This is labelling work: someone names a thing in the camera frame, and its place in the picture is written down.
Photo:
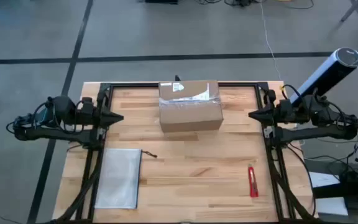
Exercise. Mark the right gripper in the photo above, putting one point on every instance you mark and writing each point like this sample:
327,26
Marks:
270,115

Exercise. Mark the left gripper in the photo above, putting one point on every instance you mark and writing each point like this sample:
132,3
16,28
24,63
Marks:
100,117

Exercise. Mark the red utility knife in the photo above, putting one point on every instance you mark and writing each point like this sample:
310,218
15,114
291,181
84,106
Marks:
253,183

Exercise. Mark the taped brown cardboard box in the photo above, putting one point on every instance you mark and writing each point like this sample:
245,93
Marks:
191,118

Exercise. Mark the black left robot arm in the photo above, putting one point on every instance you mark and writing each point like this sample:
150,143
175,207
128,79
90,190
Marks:
57,134

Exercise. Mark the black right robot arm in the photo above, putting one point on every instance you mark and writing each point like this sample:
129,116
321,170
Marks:
315,132

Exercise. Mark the grey mesh zipper pouch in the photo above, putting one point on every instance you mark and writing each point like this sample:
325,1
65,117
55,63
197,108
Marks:
118,180

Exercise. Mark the black and white cylinder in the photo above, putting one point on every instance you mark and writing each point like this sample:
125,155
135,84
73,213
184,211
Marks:
331,73

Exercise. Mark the black metal beam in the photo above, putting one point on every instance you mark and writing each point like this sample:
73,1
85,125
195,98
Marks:
346,188

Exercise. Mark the white box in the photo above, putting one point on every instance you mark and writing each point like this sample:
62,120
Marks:
332,207

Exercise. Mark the black floor device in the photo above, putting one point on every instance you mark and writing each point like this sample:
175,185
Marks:
162,1

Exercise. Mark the grey desk leg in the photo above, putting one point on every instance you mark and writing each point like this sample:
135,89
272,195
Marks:
353,8

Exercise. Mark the grey metal bracket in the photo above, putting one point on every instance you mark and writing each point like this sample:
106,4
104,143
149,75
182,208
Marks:
268,132
101,133

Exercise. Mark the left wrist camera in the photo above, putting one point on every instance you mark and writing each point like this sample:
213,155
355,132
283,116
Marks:
87,103

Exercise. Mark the black aluminium rig frame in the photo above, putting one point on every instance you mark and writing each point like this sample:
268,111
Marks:
135,84

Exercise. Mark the small black mount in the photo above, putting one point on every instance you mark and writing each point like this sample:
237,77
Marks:
177,78

